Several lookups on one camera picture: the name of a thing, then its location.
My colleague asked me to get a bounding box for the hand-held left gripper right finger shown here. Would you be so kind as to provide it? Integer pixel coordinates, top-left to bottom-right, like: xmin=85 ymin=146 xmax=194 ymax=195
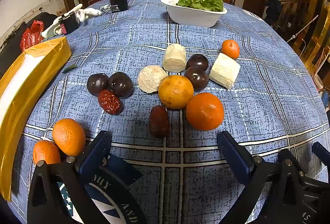
xmin=217 ymin=131 xmax=305 ymax=224

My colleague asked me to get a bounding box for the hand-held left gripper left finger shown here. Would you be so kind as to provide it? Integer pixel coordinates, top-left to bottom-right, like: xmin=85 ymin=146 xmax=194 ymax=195
xmin=27 ymin=130 xmax=112 ymax=224

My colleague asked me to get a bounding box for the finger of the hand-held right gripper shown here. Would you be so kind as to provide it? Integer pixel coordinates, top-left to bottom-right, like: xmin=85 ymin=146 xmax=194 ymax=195
xmin=311 ymin=142 xmax=330 ymax=181

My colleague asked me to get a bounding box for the medium orange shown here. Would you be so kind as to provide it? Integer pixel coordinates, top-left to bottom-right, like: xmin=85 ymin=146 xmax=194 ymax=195
xmin=33 ymin=140 xmax=61 ymax=165
xmin=52 ymin=118 xmax=86 ymax=157

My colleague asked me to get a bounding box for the large deep orange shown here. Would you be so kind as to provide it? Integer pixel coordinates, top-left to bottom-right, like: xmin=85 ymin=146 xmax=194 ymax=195
xmin=186 ymin=93 xmax=225 ymax=131

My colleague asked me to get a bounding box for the wrinkled red date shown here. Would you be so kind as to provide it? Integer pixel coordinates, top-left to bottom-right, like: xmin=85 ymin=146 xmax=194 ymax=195
xmin=97 ymin=89 xmax=123 ymax=115

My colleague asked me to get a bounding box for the dark purple plum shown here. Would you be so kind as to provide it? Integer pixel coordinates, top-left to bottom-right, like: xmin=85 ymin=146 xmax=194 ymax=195
xmin=108 ymin=72 xmax=134 ymax=98
xmin=186 ymin=54 xmax=209 ymax=72
xmin=87 ymin=73 xmax=110 ymax=96
xmin=184 ymin=67 xmax=209 ymax=91

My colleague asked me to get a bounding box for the dark brown date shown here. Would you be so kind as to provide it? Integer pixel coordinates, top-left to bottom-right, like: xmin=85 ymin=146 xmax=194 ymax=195
xmin=149 ymin=106 xmax=171 ymax=138

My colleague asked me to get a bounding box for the yellowish orange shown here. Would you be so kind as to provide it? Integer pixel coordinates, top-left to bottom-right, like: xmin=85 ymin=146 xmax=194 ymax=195
xmin=158 ymin=75 xmax=194 ymax=109

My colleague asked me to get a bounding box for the yellow taped foam box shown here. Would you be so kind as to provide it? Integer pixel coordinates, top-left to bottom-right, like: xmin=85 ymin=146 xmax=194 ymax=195
xmin=0 ymin=36 xmax=72 ymax=201

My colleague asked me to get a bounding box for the white peeled yam chunk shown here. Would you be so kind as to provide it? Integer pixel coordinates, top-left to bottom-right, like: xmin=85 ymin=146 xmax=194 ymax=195
xmin=209 ymin=53 xmax=241 ymax=89
xmin=162 ymin=43 xmax=187 ymax=73
xmin=137 ymin=65 xmax=169 ymax=94

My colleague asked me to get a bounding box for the blue plaid tablecloth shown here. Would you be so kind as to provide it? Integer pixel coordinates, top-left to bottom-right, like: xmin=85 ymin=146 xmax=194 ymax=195
xmin=8 ymin=0 xmax=330 ymax=224

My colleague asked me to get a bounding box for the small green leaf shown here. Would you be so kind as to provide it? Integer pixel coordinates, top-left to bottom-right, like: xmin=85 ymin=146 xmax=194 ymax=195
xmin=62 ymin=64 xmax=78 ymax=74

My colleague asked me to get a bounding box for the small mandarin orange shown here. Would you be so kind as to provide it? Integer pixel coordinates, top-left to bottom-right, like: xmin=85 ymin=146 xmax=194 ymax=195
xmin=221 ymin=40 xmax=240 ymax=60

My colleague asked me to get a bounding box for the thin metal rod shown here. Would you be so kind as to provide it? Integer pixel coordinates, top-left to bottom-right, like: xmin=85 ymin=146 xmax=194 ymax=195
xmin=286 ymin=15 xmax=319 ymax=42

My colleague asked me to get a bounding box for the dark maroon box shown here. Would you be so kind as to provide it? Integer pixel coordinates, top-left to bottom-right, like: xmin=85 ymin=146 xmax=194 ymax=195
xmin=59 ymin=16 xmax=79 ymax=35

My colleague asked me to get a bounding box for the red plastic bag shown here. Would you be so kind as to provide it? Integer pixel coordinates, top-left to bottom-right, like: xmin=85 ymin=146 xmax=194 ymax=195
xmin=20 ymin=20 xmax=44 ymax=52

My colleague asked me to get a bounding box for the black sofa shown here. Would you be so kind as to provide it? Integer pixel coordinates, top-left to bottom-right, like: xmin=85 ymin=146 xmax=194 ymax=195
xmin=0 ymin=14 xmax=60 ymax=80

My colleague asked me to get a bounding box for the wooden stair railing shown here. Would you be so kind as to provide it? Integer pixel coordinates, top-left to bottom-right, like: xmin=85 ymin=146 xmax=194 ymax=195
xmin=280 ymin=0 xmax=310 ymax=43

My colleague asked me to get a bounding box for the white hand-shaped holder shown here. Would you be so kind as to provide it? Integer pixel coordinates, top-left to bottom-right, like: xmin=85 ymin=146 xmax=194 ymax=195
xmin=41 ymin=4 xmax=102 ymax=39

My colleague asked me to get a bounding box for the white bowl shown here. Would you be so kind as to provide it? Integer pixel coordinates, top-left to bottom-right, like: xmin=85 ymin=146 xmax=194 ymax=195
xmin=160 ymin=0 xmax=228 ymax=28

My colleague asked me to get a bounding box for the black battery box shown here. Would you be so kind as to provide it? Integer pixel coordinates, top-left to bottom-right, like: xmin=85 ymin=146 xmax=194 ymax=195
xmin=110 ymin=0 xmax=128 ymax=12

